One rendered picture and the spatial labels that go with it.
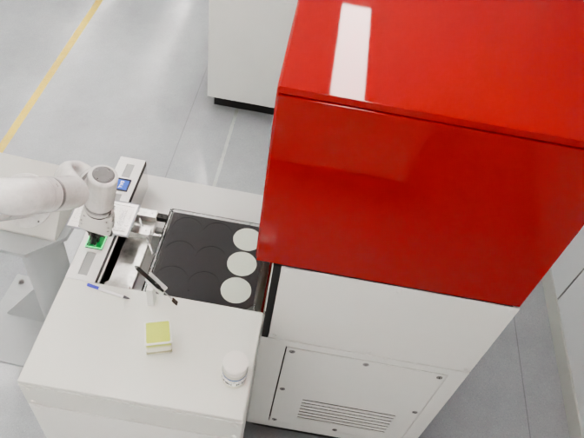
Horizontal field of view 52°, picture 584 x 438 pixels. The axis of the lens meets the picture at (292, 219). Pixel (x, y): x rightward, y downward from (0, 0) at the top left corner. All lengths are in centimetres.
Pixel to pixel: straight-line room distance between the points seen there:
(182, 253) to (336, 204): 78
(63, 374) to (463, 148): 121
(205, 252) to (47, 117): 214
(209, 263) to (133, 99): 219
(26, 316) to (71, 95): 164
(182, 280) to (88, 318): 33
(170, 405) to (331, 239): 63
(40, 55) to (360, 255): 332
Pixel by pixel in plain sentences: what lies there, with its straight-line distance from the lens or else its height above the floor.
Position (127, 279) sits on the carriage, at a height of 88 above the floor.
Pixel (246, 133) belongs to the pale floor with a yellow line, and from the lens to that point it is 382.
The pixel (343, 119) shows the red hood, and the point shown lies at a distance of 125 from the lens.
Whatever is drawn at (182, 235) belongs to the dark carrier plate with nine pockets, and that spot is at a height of 90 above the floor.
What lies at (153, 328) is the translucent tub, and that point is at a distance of 175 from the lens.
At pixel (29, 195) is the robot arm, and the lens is 147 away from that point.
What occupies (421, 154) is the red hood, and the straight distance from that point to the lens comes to 130.
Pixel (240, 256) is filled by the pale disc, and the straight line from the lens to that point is 205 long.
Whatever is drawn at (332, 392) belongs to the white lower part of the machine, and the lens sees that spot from 228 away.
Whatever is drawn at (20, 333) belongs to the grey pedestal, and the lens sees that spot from 302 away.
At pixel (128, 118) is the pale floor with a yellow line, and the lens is 391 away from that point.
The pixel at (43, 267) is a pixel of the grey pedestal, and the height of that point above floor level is 62.
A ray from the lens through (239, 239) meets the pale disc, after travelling 209.
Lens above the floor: 255
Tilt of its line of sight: 49 degrees down
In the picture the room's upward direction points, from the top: 11 degrees clockwise
